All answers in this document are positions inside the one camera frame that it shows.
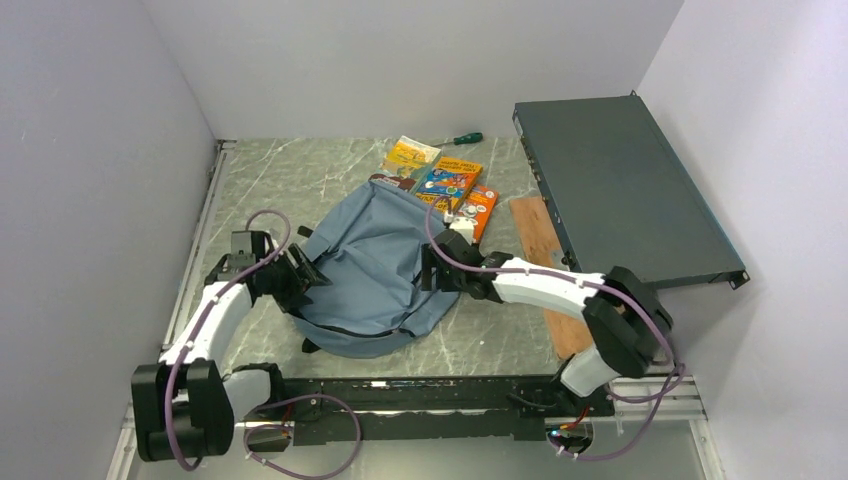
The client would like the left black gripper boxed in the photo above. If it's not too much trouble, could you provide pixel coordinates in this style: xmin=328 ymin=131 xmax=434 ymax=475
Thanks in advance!
xmin=258 ymin=244 xmax=331 ymax=313

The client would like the blue grey backpack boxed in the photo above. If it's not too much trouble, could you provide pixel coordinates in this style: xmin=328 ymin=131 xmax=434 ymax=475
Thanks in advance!
xmin=290 ymin=181 xmax=459 ymax=359

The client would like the orange children's book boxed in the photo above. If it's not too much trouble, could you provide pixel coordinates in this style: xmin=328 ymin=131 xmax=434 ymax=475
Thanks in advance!
xmin=456 ymin=184 xmax=499 ymax=244

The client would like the blue yellow children's book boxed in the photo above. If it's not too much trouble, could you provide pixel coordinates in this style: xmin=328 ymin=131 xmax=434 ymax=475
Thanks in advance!
xmin=414 ymin=157 xmax=484 ymax=213

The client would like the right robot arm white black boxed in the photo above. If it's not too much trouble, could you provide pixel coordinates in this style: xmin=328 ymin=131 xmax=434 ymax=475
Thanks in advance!
xmin=422 ymin=229 xmax=674 ymax=415

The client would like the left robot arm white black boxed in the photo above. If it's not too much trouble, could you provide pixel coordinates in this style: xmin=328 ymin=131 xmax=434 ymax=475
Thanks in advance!
xmin=131 ymin=230 xmax=331 ymax=470

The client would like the yellow small book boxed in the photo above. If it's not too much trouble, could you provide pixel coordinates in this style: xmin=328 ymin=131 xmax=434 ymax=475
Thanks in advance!
xmin=378 ymin=136 xmax=442 ymax=179

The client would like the brown wooden board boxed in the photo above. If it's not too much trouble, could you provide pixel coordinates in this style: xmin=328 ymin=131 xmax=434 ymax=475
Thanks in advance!
xmin=508 ymin=196 xmax=592 ymax=360

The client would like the dark rack server box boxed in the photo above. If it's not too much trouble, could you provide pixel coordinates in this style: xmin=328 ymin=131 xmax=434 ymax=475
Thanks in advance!
xmin=512 ymin=92 xmax=750 ymax=290

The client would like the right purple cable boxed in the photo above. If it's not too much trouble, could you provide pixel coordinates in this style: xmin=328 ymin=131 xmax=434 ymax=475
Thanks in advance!
xmin=423 ymin=195 xmax=688 ymax=464

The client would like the purple cable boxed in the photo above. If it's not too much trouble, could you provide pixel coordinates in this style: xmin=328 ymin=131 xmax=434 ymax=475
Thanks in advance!
xmin=423 ymin=195 xmax=688 ymax=464
xmin=164 ymin=210 xmax=364 ymax=480

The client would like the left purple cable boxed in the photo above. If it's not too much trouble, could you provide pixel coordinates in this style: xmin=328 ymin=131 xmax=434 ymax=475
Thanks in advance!
xmin=164 ymin=210 xmax=364 ymax=480

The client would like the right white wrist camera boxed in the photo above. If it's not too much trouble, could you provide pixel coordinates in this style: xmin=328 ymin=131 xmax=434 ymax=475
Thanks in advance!
xmin=443 ymin=212 xmax=477 ymax=245

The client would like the green handled screwdriver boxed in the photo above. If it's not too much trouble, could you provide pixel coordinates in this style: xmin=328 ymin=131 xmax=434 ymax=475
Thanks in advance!
xmin=434 ymin=132 xmax=484 ymax=148

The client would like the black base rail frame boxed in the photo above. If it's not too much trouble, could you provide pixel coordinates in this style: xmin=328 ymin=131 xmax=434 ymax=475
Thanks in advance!
xmin=125 ymin=374 xmax=704 ymax=446

